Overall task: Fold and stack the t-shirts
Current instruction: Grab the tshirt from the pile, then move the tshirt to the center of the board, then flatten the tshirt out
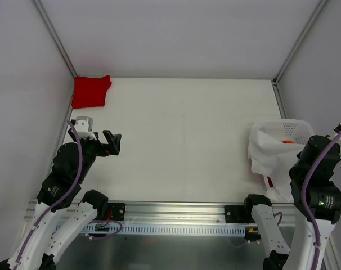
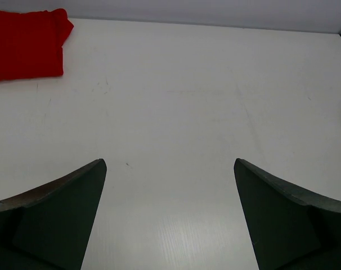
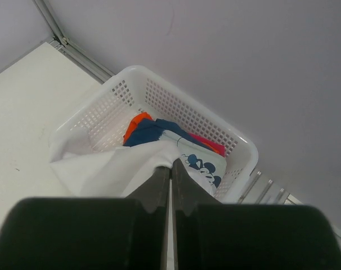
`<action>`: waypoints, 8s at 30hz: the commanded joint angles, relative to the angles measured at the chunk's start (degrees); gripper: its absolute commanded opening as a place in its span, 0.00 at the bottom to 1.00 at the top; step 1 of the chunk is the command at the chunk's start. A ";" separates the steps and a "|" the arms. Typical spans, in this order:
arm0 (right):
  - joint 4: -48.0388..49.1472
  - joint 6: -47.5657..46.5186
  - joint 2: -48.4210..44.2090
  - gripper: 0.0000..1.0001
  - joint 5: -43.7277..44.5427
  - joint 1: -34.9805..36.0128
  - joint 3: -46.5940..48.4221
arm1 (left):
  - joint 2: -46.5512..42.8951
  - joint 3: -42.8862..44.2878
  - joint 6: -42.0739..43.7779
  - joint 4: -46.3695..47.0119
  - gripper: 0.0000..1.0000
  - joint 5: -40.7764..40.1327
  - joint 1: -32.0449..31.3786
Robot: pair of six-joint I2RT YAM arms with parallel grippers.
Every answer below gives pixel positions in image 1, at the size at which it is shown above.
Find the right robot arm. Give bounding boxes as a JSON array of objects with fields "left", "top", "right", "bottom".
[{"left": 242, "top": 135, "right": 341, "bottom": 269}]

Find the white t-shirt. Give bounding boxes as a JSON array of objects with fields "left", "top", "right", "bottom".
[{"left": 248, "top": 128, "right": 304, "bottom": 203}]

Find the orange garment in basket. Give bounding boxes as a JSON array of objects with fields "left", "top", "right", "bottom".
[{"left": 282, "top": 140, "right": 294, "bottom": 144}]

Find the white plastic laundry basket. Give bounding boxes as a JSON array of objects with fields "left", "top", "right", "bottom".
[{"left": 252, "top": 119, "right": 315, "bottom": 145}]

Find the red folded t-shirt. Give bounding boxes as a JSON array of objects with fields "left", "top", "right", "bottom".
[{"left": 71, "top": 75, "right": 112, "bottom": 109}]

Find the aluminium mounting rail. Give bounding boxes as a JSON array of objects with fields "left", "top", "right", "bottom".
[{"left": 24, "top": 200, "right": 295, "bottom": 227}]

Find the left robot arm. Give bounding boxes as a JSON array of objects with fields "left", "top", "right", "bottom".
[{"left": 0, "top": 129, "right": 122, "bottom": 269}]

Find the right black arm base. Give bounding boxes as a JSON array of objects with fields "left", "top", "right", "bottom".
[{"left": 224, "top": 205, "right": 249, "bottom": 223}]

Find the white slotted cable duct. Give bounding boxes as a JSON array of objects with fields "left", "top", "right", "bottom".
[{"left": 80, "top": 222, "right": 246, "bottom": 237}]

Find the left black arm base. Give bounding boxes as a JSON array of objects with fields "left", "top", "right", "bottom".
[{"left": 102, "top": 202, "right": 126, "bottom": 221}]

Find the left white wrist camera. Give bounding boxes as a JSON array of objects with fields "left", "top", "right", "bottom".
[{"left": 74, "top": 116, "right": 94, "bottom": 138}]

